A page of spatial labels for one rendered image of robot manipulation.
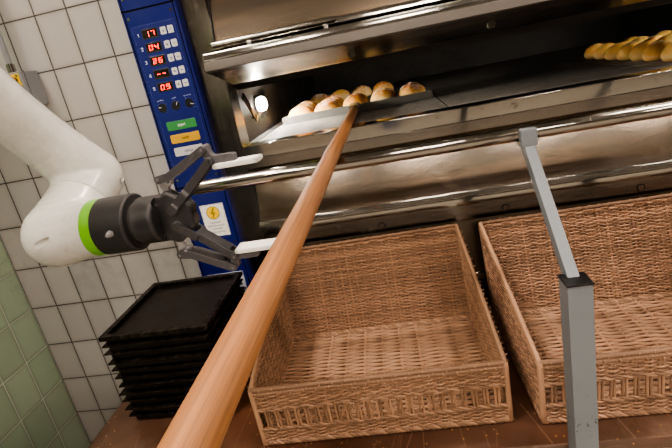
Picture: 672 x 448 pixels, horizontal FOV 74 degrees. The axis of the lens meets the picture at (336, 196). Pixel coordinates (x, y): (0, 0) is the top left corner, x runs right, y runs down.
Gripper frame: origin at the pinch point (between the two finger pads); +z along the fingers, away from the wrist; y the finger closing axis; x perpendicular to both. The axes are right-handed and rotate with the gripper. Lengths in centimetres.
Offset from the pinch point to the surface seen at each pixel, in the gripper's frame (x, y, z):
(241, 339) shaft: 38.2, -1.2, 9.0
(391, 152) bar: -27.2, 1.1, 19.8
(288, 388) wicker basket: -14.5, 45.4, -9.1
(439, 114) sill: -65, 0, 34
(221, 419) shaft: 44.3, -0.3, 9.6
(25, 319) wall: -61, 45, -113
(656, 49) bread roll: -90, -5, 103
